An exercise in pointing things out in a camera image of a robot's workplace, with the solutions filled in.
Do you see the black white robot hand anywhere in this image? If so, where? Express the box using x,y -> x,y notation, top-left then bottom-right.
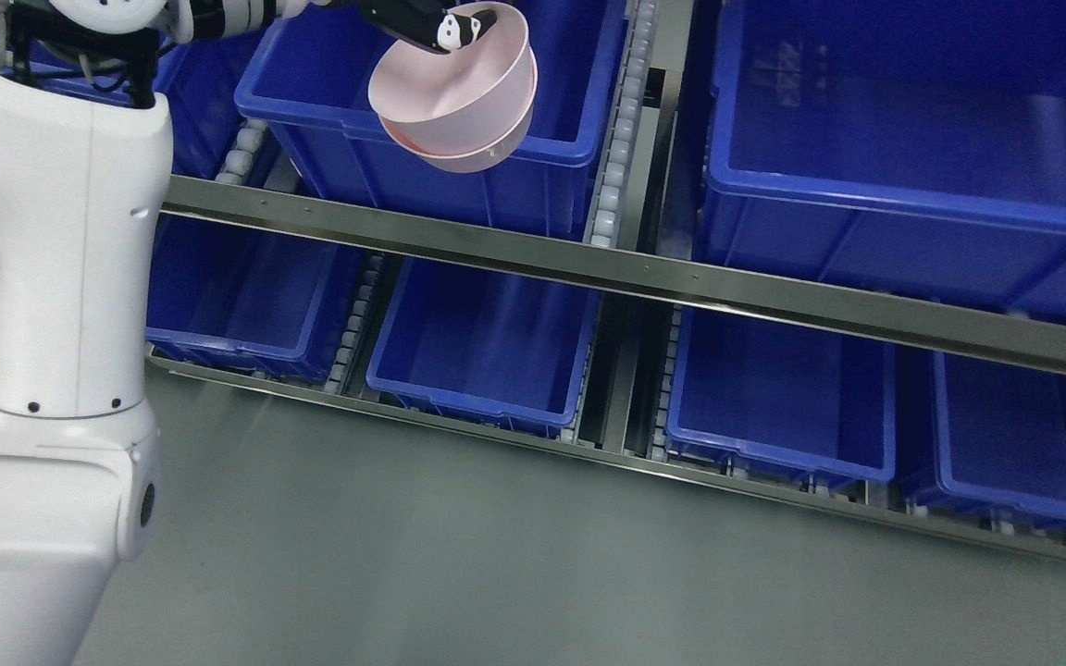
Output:
314,1 -> 499,55

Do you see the pink bowl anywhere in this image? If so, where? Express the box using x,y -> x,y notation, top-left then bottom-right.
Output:
383,46 -> 539,175
367,2 -> 534,156

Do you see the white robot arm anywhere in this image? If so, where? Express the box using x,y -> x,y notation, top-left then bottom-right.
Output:
0,1 -> 305,665

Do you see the blue bin upper middle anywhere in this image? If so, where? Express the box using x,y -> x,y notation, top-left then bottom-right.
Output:
235,1 -> 629,241

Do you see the blue bin lower middle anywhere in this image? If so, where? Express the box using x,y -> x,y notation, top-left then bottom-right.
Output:
366,258 -> 601,438

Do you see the blue bin lower left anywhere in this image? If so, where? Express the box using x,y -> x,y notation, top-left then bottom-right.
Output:
145,216 -> 365,381

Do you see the blue bin upper right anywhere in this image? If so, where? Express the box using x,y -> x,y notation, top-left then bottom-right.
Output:
692,1 -> 1066,321

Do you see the blue bin lower far right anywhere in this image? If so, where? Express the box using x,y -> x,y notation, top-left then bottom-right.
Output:
897,351 -> 1066,532

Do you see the steel shelf rail frame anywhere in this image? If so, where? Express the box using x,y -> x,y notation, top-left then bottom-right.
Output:
143,1 -> 1066,539

